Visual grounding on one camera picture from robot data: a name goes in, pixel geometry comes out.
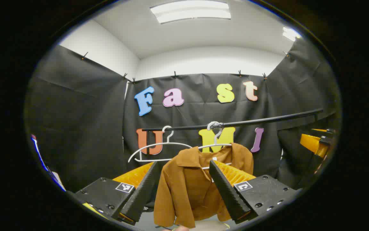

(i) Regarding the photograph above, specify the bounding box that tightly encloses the black clothes rack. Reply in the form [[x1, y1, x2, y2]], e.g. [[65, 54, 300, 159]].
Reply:
[[142, 108, 323, 156]]

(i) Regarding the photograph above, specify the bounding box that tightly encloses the black backdrop cloth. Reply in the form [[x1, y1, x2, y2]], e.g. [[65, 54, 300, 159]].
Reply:
[[26, 37, 340, 193]]

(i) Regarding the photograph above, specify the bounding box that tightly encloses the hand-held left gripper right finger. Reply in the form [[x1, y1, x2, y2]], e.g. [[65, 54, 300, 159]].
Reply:
[[209, 160, 297, 224]]

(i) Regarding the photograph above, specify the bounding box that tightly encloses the small ceiling light panel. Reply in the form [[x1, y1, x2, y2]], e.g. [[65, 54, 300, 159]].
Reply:
[[282, 27, 302, 42]]

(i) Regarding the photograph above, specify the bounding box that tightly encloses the large ceiling light panel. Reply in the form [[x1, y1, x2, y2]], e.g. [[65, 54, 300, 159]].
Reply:
[[150, 0, 231, 24]]

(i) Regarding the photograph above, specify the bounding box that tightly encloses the brown shirt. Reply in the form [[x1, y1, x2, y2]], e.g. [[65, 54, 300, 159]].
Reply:
[[153, 143, 254, 229]]

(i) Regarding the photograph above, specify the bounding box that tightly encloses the plain white wire hanger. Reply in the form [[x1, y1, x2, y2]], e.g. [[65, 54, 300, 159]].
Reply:
[[128, 126, 193, 162]]

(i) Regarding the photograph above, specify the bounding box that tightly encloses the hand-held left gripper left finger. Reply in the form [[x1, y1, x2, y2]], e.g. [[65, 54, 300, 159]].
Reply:
[[75, 161, 160, 225]]

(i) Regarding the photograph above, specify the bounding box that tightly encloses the white hanger with wrapped hook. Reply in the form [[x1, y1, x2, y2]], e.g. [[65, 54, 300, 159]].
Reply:
[[198, 121, 233, 170]]

